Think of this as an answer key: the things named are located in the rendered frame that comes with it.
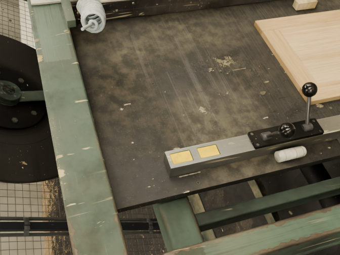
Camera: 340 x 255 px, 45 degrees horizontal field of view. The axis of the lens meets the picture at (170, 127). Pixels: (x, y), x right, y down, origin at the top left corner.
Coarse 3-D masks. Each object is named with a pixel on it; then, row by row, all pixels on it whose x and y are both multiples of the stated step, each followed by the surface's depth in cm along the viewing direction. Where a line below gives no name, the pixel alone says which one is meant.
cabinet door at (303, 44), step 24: (264, 24) 136; (288, 24) 138; (312, 24) 139; (336, 24) 141; (288, 48) 130; (312, 48) 131; (336, 48) 132; (288, 72) 124; (312, 72) 124; (336, 72) 125; (336, 96) 118
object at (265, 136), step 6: (282, 126) 92; (288, 126) 91; (270, 132) 102; (276, 132) 96; (282, 132) 91; (288, 132) 91; (294, 132) 91; (264, 138) 101; (270, 138) 102; (288, 138) 92
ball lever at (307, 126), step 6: (306, 84) 101; (312, 84) 100; (306, 90) 100; (312, 90) 100; (306, 96) 102; (312, 96) 101; (306, 108) 104; (306, 114) 104; (306, 120) 105; (306, 126) 104; (312, 126) 105
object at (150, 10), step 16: (32, 0) 118; (48, 0) 119; (112, 0) 128; (128, 0) 129; (144, 0) 131; (160, 0) 133; (176, 0) 135; (192, 0) 137; (208, 0) 139; (224, 0) 141; (240, 0) 143; (256, 0) 145; (272, 0) 148; (80, 16) 128; (112, 16) 132; (128, 16) 134
